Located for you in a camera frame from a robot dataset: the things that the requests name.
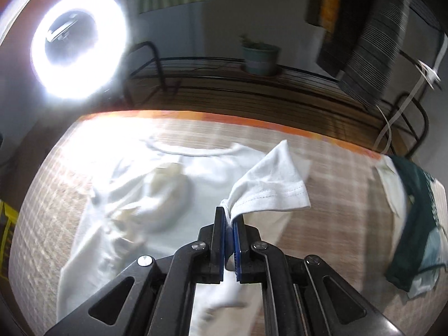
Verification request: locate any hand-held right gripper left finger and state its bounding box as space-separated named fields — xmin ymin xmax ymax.
xmin=44 ymin=206 xmax=225 ymax=336

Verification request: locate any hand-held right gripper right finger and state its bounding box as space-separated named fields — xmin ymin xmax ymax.
xmin=233 ymin=214 xmax=407 ymax=336

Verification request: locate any white t-shirt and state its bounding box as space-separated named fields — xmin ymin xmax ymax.
xmin=56 ymin=140 xmax=312 ymax=336

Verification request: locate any black metal clothes rack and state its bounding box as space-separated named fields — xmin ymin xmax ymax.
xmin=122 ymin=0 xmax=448 ymax=158

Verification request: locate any white garment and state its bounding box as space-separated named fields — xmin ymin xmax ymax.
xmin=374 ymin=157 xmax=448 ymax=298

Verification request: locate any plaid blanket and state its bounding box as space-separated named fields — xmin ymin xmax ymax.
xmin=7 ymin=110 xmax=448 ymax=336

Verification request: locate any potted plant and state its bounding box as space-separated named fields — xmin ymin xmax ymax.
xmin=239 ymin=34 xmax=281 ymax=76

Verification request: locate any grey plaid coat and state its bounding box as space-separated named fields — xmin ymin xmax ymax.
xmin=339 ymin=0 xmax=412 ymax=109

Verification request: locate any orange scarf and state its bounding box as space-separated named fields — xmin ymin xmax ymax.
xmin=320 ymin=0 xmax=342 ymax=29

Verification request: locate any white lamp cable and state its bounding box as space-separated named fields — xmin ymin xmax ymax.
xmin=374 ymin=80 xmax=426 ymax=155

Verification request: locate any yellow frame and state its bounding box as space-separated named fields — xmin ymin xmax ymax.
xmin=0 ymin=199 xmax=20 ymax=281

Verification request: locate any ring light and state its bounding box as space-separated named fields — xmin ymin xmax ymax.
xmin=30 ymin=0 xmax=132 ymax=100

